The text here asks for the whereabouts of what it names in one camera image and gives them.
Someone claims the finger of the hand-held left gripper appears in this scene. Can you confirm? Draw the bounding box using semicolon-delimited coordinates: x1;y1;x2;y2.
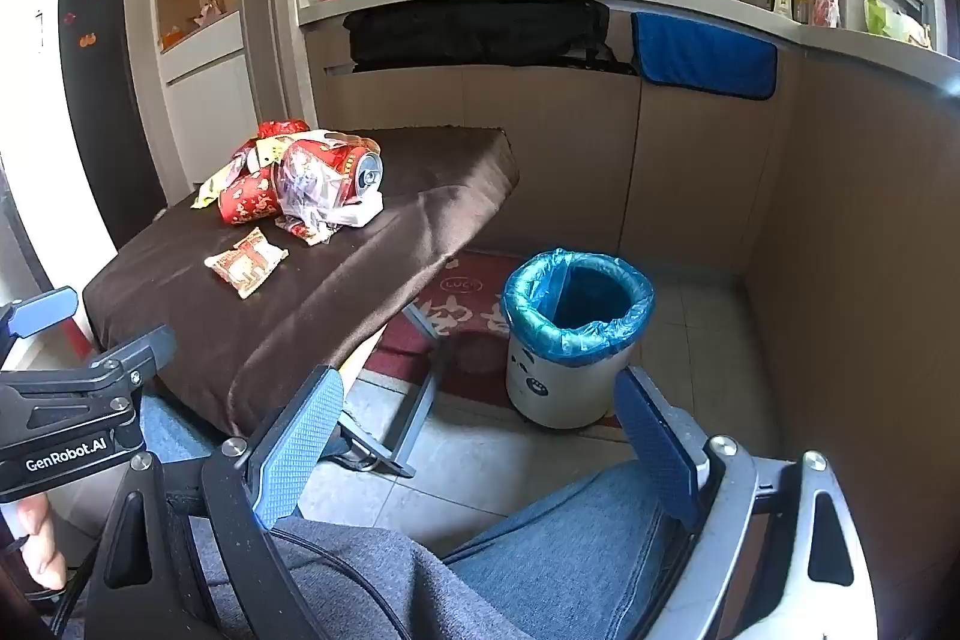
0;285;79;350
88;323;179;387

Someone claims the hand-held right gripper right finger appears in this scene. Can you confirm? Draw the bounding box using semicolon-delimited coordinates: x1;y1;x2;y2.
613;366;880;640

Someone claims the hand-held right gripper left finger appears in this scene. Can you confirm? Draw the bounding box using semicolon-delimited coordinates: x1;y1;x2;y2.
52;366;346;640

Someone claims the white trash bin blue liner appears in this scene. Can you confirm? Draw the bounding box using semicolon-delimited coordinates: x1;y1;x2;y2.
502;248;656;429

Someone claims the red gold patterned can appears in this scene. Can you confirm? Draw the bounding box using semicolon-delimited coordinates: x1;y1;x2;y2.
216;169;281;227

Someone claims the red drink can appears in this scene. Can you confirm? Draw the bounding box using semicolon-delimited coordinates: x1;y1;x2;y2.
328;143;386;199

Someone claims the person's left hand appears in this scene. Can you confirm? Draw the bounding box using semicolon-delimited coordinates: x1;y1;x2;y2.
15;492;70;594

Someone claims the person's right leg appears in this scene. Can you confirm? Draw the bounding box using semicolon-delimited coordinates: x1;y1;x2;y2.
442;460;685;640

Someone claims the red white flat snack packet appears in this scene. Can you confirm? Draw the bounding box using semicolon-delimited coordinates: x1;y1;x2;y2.
204;227;290;300

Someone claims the brown tablecloth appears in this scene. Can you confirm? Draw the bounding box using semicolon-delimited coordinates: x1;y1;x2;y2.
81;126;521;438

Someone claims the person's grey top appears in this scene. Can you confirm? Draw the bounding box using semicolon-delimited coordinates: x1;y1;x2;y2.
214;512;485;640

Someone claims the yellow wrapper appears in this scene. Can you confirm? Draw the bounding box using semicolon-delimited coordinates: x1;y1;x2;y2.
191;141;257;211

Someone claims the small red white wrapper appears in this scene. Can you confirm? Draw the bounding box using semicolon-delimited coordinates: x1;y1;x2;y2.
275;215;340;248

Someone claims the red floor mat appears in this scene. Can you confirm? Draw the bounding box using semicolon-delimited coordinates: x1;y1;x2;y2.
366;246;625;440

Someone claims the clear plastic bag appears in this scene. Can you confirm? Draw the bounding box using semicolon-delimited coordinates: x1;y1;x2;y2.
272;141;355;229

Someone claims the small white box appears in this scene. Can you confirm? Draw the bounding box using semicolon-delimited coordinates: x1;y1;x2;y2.
330;194;386;231

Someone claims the white cabinet with niche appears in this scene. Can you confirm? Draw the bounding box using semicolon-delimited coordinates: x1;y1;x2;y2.
150;0;260;193

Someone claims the crumpled red wrapper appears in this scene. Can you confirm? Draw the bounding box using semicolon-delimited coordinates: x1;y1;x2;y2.
255;119;313;151

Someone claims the beige kitchen cabinet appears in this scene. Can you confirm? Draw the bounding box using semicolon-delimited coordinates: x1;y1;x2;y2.
310;6;960;540

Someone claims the blue towel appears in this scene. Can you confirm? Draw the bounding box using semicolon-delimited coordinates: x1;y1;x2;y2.
630;10;779;102

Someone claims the black bag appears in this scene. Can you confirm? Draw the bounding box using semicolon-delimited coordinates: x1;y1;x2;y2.
343;0;638;76

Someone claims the green plastic bag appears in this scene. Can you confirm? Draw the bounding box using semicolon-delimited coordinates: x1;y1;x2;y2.
862;0;935;49

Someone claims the black cable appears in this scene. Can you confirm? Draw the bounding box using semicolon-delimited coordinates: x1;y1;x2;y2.
274;527;425;640

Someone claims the grey folding table frame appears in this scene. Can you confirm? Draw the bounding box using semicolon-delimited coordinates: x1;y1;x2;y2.
330;302;467;480

